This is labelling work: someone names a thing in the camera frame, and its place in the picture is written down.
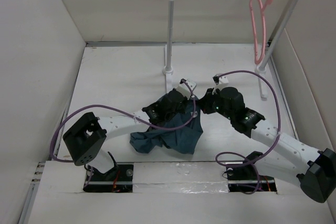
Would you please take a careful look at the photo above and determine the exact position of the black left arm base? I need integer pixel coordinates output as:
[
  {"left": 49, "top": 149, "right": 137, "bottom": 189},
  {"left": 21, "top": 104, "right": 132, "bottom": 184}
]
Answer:
[{"left": 83, "top": 163, "right": 134, "bottom": 193}]

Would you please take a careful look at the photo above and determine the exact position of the white metal clothes rack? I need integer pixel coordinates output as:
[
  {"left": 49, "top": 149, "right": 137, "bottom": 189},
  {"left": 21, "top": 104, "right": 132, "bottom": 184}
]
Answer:
[{"left": 163, "top": 0, "right": 299, "bottom": 91}]

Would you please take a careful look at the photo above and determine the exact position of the blue t shirt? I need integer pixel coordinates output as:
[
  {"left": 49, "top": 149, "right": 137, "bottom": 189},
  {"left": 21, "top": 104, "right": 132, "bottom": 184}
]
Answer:
[{"left": 130, "top": 100, "right": 203, "bottom": 155}]

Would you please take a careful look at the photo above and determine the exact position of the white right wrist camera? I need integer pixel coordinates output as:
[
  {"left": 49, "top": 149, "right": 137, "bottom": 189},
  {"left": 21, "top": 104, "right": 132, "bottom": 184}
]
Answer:
[{"left": 213, "top": 74, "right": 229, "bottom": 88}]

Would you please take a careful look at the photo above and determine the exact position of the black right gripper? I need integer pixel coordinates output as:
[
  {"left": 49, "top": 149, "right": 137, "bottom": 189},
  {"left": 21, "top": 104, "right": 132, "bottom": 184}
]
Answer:
[{"left": 196, "top": 87, "right": 234, "bottom": 120}]

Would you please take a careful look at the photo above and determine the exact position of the pink plastic hanger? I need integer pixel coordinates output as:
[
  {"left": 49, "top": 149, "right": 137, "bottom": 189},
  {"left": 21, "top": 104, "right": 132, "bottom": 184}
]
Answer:
[{"left": 249, "top": 0, "right": 278, "bottom": 65}]

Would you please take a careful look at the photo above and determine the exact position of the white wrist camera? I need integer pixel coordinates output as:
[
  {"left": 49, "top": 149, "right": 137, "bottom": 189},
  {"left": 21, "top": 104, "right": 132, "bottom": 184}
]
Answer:
[
  {"left": 176, "top": 79, "right": 197, "bottom": 100},
  {"left": 213, "top": 74, "right": 229, "bottom": 88}
]

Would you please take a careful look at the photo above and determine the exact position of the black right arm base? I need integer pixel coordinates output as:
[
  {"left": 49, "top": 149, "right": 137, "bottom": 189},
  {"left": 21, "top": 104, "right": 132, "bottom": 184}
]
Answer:
[{"left": 217, "top": 151, "right": 277, "bottom": 195}]

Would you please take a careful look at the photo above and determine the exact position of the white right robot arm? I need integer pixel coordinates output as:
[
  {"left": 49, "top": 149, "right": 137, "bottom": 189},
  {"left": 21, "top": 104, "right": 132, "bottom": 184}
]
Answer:
[{"left": 197, "top": 87, "right": 335, "bottom": 203}]

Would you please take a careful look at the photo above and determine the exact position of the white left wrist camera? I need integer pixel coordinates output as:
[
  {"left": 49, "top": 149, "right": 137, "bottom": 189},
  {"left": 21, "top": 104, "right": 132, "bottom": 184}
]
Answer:
[{"left": 176, "top": 79, "right": 197, "bottom": 100}]

